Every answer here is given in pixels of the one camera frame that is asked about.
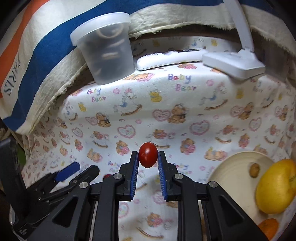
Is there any white desk lamp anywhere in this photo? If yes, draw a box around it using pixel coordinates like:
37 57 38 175
202 0 265 80

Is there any baby bear print cloth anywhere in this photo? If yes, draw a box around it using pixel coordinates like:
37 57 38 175
22 63 295 186

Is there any cream round plate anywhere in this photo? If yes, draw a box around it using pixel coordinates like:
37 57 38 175
208 151 293 232

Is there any striped Paris cloth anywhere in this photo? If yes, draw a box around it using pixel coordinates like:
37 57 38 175
0 0 296 135

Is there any red cherry tomato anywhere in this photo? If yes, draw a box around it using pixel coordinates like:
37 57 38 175
103 174 112 180
138 143 158 169

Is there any orange mandarin in plate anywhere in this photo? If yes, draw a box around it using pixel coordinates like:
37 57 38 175
258 218 279 240

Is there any white remote control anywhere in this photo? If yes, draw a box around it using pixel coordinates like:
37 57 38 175
137 49 208 71

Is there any large yellow apple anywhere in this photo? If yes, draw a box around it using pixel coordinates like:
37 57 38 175
255 159 295 214

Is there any clear lidded plastic container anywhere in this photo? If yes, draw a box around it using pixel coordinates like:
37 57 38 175
70 12 135 85

